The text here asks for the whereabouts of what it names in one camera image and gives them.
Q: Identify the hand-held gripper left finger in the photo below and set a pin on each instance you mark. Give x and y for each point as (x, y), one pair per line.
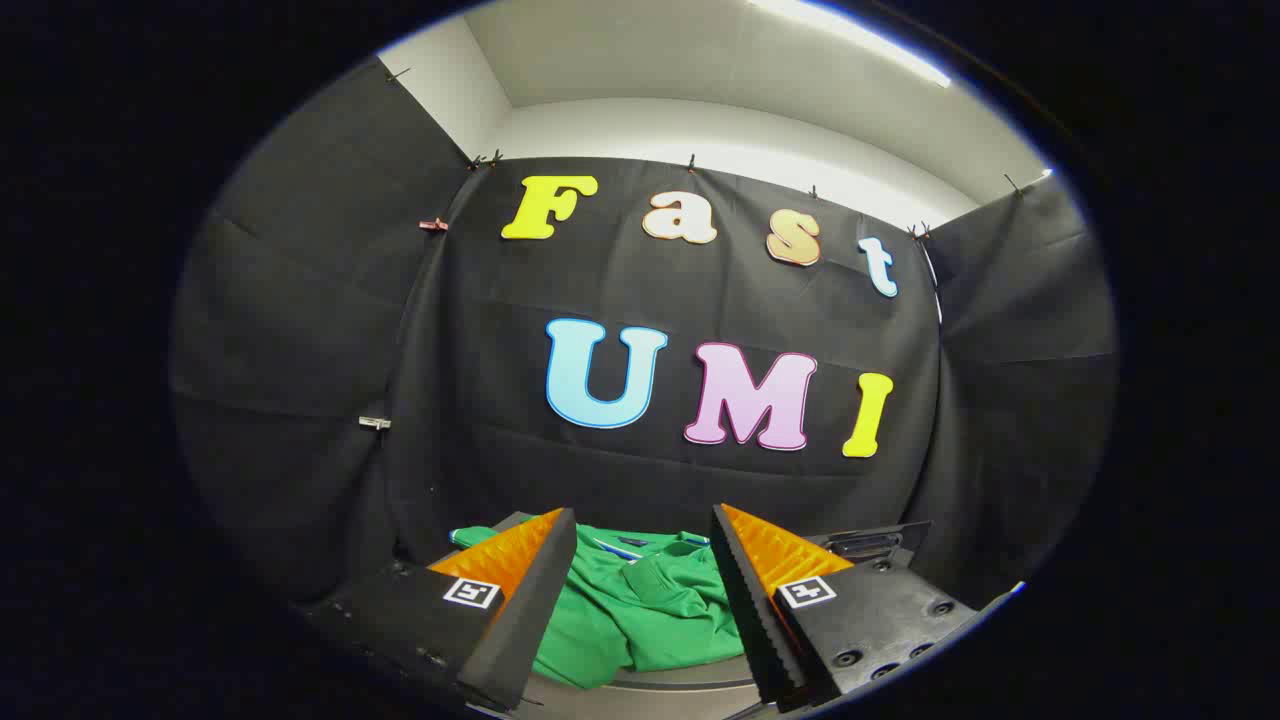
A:
(530, 620)

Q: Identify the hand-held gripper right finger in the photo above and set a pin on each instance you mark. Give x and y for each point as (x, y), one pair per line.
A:
(745, 600)

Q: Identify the green polo shirt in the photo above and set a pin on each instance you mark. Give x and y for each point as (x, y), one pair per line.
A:
(640, 610)

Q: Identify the dark washing machine lid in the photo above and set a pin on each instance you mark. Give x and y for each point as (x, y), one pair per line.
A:
(885, 540)

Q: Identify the silver cloth clip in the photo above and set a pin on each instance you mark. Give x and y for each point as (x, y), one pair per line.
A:
(375, 423)

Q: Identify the row of dark cloth clips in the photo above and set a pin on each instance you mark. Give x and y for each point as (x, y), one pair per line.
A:
(691, 163)

